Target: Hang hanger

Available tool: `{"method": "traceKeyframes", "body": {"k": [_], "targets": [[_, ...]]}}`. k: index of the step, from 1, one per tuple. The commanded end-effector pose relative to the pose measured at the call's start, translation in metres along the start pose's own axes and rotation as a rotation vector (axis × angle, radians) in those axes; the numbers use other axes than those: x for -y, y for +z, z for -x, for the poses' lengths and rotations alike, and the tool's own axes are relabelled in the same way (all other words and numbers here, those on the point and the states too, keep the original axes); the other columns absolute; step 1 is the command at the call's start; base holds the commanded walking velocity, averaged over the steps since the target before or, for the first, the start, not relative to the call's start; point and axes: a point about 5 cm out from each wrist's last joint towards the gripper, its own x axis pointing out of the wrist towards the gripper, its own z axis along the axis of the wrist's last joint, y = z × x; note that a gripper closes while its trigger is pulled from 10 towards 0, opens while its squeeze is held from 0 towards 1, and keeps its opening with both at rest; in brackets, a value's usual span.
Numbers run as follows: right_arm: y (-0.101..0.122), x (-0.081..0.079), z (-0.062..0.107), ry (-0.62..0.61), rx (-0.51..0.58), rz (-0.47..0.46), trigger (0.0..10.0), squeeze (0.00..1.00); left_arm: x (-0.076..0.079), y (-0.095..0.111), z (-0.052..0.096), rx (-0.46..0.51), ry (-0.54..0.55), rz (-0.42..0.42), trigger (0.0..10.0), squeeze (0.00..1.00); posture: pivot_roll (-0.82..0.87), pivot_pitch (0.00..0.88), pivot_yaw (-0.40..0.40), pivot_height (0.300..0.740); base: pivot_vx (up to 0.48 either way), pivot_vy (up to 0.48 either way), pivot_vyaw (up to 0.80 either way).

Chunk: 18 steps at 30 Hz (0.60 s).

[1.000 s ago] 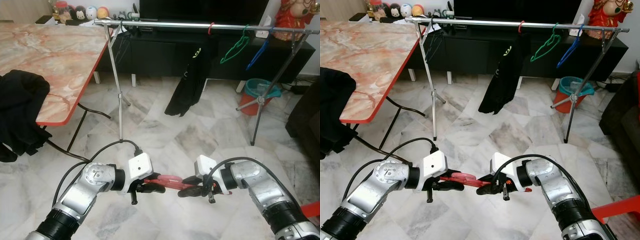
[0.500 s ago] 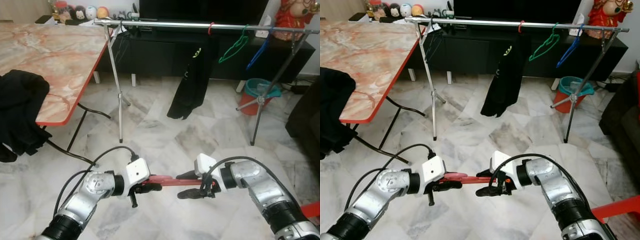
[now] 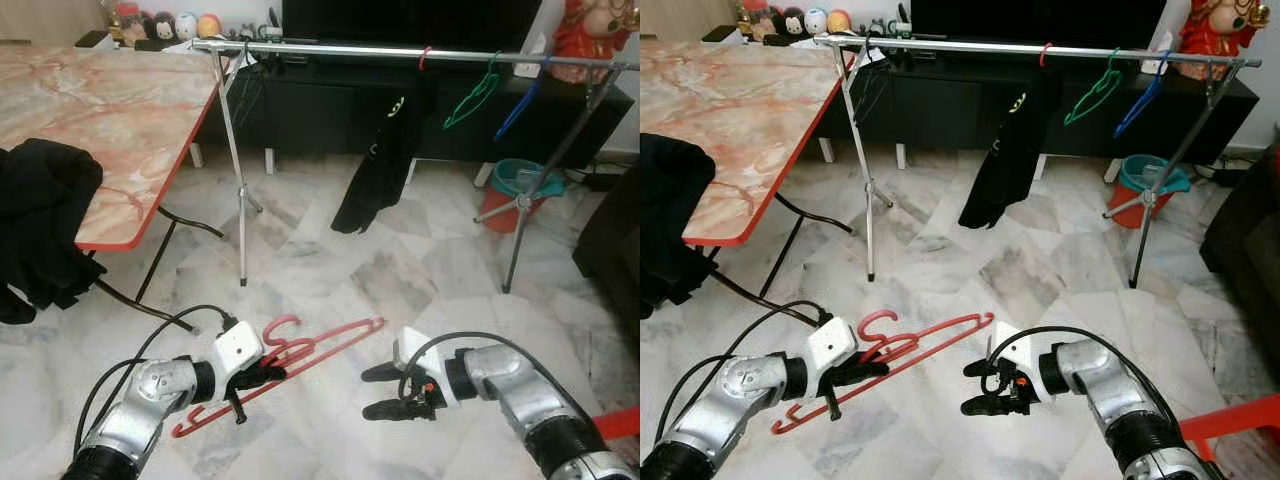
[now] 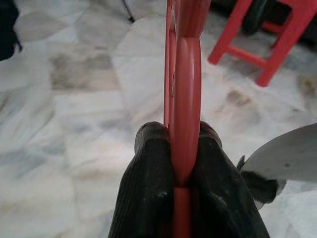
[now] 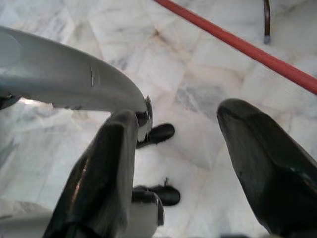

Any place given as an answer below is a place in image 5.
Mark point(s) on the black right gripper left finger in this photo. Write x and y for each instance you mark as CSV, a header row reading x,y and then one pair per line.
x,y
99,186

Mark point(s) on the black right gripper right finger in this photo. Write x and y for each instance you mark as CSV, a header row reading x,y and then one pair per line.
x,y
272,173

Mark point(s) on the black robot left foot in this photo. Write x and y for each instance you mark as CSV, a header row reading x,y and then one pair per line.
x,y
161,134

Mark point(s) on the grey robot left leg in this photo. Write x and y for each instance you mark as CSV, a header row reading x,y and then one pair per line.
x,y
62,74

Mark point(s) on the red pole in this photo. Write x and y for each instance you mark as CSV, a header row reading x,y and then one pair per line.
x,y
247,49

